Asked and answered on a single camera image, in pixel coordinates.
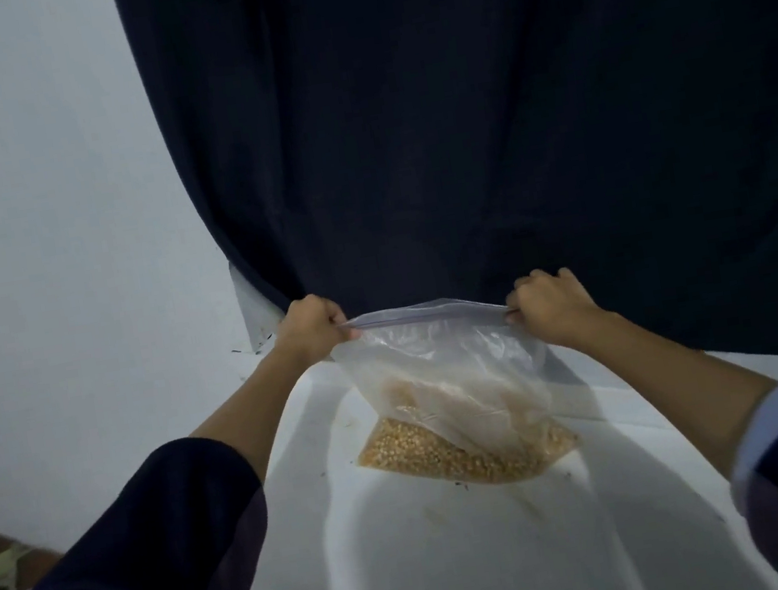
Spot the person's left hand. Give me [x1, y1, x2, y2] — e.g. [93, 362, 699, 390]
[266, 289, 367, 375]

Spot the person's right hand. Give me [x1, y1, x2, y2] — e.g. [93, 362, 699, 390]
[501, 259, 617, 359]

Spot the zip bag of corn kernels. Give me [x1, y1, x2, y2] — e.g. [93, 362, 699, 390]
[326, 279, 599, 508]

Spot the person's right forearm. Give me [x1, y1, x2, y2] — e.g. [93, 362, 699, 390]
[574, 284, 778, 590]

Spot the dark navy curtain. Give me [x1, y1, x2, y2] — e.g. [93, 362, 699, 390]
[112, 0, 778, 464]

